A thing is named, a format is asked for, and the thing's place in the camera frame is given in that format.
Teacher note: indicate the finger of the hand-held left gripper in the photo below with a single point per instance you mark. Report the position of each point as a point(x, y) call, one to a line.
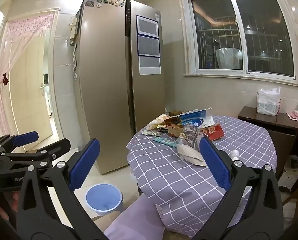
point(26, 138)
point(56, 147)

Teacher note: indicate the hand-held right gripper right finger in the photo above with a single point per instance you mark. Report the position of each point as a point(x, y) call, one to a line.
point(215, 165)

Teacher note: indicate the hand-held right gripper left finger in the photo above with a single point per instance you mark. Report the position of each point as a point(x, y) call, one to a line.
point(84, 165)

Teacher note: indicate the red paper bag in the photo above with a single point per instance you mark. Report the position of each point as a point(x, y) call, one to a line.
point(212, 131)

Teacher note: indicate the blue plastic waste bin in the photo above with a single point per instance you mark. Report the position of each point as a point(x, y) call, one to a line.
point(101, 197)

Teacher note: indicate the blue white tissue packet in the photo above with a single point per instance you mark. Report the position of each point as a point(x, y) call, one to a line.
point(194, 120)

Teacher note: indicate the brown printed carton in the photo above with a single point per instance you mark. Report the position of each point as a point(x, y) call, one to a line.
point(175, 130)

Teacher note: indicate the small white bottle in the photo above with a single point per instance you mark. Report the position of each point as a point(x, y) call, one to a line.
point(234, 154)

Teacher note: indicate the beige paper bag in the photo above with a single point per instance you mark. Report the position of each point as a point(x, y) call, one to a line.
point(191, 156)

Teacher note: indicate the grey printed snack bag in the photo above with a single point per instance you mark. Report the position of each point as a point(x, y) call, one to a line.
point(190, 137)

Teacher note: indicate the cream door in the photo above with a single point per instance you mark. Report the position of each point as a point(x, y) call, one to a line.
point(26, 92)

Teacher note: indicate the purple checked tablecloth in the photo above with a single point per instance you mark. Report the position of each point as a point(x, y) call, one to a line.
point(169, 170)

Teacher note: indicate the teal strip box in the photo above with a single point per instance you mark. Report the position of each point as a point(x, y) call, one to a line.
point(164, 142)

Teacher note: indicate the dark brown wrapper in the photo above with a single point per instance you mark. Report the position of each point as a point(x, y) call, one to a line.
point(172, 120)

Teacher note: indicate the red curtain bow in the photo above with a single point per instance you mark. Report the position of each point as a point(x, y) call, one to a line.
point(5, 79)

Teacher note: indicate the small cardboard box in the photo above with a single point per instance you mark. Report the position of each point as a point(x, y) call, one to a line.
point(175, 113)

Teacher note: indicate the dark wooden side table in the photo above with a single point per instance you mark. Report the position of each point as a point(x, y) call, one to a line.
point(276, 127)

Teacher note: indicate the silver blister pack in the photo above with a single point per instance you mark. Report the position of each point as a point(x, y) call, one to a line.
point(151, 132)

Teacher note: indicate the yellow white snack bag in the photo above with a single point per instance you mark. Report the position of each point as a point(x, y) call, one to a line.
point(157, 121)

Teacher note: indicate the white plastic bag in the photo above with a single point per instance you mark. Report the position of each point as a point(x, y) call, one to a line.
point(268, 102)

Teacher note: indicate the beige two-door refrigerator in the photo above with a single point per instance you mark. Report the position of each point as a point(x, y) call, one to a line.
point(106, 80)

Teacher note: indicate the pink place mat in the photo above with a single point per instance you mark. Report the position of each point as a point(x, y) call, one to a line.
point(293, 117)

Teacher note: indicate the pink sheer curtain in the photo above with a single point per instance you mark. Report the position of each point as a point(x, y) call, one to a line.
point(26, 26)

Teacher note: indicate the white hanging cloth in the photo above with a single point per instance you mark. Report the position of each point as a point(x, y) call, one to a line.
point(74, 30)

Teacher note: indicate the white paper sheet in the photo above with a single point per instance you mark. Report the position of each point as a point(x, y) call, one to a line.
point(150, 65)

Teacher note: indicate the blue framed paper sheet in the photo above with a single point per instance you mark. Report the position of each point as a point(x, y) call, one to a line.
point(149, 45)
point(147, 25)

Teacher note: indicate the white framed window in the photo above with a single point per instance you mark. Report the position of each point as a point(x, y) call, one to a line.
point(264, 30)

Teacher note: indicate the cluster of fridge magnets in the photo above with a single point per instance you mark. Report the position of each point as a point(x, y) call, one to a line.
point(106, 0)

